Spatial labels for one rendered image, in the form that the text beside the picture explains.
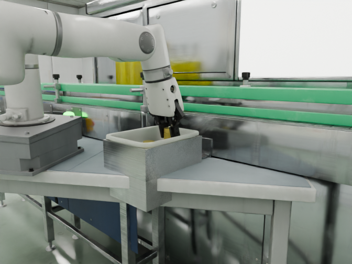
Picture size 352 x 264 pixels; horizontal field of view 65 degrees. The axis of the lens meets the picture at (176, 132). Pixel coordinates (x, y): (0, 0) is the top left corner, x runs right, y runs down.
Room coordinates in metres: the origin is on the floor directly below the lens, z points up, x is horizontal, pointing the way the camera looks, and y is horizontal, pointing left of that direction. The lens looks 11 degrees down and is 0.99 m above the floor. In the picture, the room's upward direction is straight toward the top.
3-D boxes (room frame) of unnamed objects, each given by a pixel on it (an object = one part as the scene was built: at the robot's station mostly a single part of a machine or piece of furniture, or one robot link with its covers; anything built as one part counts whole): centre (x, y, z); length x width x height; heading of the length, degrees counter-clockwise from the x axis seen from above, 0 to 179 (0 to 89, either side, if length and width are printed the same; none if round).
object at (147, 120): (0.93, 0.07, 0.85); 0.09 x 0.04 x 0.07; 138
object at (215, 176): (1.48, 0.33, 0.73); 1.58 x 1.52 x 0.04; 79
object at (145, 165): (0.78, 0.04, 0.79); 0.27 x 0.17 x 0.08; 138
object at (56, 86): (1.28, 0.56, 0.94); 0.07 x 0.04 x 0.13; 138
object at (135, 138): (0.76, 0.06, 0.80); 0.22 x 0.17 x 0.09; 138
